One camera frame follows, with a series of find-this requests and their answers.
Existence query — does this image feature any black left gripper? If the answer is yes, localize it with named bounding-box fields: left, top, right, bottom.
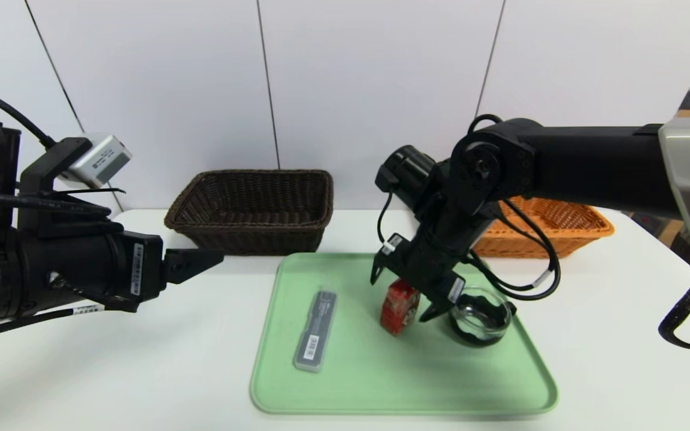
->
left=15, top=227, right=225, bottom=315

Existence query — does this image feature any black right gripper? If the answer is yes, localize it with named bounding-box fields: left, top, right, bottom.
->
left=370, top=220, right=466, bottom=323

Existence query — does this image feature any red snack box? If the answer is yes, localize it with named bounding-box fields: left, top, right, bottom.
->
left=379, top=278, right=422, bottom=336

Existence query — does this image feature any glass ashtray black base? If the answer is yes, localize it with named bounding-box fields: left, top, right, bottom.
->
left=448, top=287, right=516, bottom=347

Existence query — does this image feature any grey plastic compass case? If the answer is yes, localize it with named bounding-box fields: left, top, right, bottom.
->
left=294, top=289, right=338, bottom=372

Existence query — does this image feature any dark brown wicker basket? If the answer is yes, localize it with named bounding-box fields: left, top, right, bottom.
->
left=164, top=169, right=334, bottom=257

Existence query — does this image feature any orange wicker basket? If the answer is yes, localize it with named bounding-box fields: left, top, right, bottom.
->
left=471, top=196, right=615, bottom=259

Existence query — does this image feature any green plastic tray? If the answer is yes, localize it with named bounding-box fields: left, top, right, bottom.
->
left=250, top=253, right=559, bottom=415

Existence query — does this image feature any black labelled left gripper cable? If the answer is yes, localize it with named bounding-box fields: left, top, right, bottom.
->
left=0, top=304, right=106, bottom=342

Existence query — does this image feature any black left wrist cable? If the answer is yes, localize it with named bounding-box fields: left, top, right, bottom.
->
left=0, top=86, right=58, bottom=150

